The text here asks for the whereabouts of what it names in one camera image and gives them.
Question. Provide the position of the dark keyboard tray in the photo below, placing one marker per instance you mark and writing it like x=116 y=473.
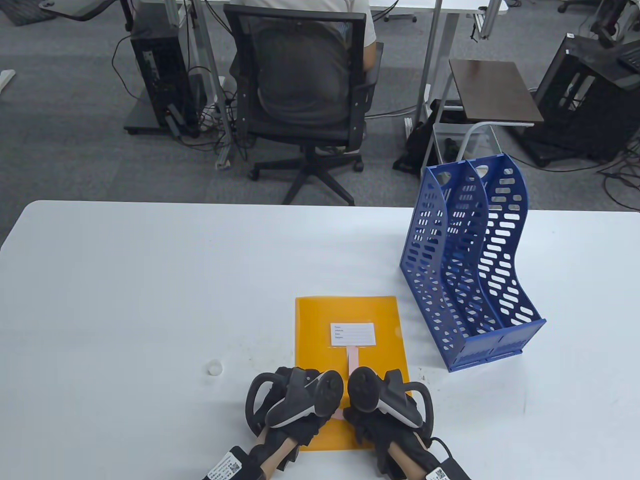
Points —
x=75 y=10

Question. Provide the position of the brown side table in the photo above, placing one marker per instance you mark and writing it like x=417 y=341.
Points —
x=495 y=90

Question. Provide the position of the white glue stick cap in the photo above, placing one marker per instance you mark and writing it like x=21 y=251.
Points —
x=215 y=368

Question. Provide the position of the person's right forearm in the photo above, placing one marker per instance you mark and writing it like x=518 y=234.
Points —
x=407 y=462

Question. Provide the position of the white background desk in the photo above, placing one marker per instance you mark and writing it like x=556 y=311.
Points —
x=435 y=65

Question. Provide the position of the orange L-shaped folder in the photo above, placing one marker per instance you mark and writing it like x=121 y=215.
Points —
x=320 y=340

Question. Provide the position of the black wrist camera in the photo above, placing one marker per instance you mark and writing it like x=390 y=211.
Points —
x=232 y=465
x=445 y=472

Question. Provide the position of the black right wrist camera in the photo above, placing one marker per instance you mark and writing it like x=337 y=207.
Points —
x=445 y=472

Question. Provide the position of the black equipment cart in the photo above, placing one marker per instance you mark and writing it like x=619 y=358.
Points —
x=590 y=115

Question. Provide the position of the white paper label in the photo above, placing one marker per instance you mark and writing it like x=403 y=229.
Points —
x=352 y=334

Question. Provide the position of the blue plastic file rack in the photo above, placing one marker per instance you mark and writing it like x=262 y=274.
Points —
x=480 y=350

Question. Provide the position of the grey metal desk frame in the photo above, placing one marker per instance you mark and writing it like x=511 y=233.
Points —
x=224 y=159

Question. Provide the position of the person's left forearm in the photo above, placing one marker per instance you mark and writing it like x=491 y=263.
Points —
x=275 y=457

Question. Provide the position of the translucent white storage bin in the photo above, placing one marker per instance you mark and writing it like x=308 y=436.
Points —
x=480 y=145

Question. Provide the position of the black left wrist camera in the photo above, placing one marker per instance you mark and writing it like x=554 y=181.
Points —
x=232 y=465

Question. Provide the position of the person's right hand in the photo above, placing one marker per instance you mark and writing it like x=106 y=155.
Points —
x=380 y=432

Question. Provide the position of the person's left hand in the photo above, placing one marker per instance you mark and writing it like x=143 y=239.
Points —
x=300 y=432

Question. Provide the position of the black computer tower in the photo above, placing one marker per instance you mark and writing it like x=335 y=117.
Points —
x=160 y=75

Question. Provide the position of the black bag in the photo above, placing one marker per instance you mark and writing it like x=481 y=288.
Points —
x=417 y=145

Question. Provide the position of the black right hand controller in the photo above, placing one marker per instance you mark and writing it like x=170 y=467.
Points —
x=362 y=390

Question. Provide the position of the white desk foot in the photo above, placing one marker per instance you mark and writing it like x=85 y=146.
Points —
x=5 y=80

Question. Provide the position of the black mesh office chair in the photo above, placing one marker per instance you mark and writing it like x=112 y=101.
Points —
x=310 y=132

